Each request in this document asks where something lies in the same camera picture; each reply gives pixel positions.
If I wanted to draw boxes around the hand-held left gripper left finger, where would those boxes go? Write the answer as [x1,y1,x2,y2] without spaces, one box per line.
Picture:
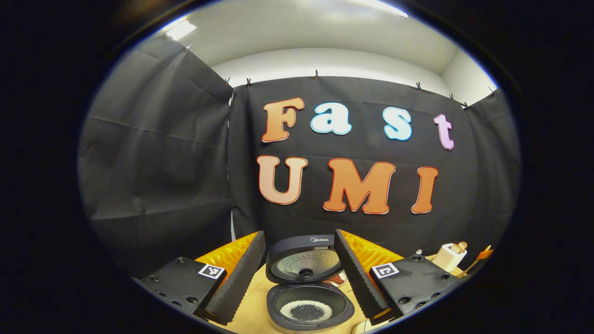
[138,231,267,328]

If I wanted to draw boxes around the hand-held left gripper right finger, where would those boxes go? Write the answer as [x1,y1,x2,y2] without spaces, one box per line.
[333,229,463,326]

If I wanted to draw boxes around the wooden spoon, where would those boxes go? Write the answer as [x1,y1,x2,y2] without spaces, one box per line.
[457,257,485,279]

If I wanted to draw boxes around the white rice grains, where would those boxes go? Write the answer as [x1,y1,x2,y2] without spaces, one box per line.
[280,300,334,323]

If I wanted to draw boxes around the black rice cooker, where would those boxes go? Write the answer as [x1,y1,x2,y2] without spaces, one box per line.
[265,234,355,334]

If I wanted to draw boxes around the white toaster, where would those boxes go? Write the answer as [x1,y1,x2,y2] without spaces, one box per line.
[432,242,468,273]

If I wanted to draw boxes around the black backdrop cloth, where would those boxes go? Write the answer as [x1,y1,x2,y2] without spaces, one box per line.
[77,35,523,279]

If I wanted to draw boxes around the row of black cloth clips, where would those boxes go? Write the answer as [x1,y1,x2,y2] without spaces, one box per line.
[184,43,496,111]

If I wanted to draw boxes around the ceiling light panel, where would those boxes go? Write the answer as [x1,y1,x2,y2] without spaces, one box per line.
[166,19,197,41]

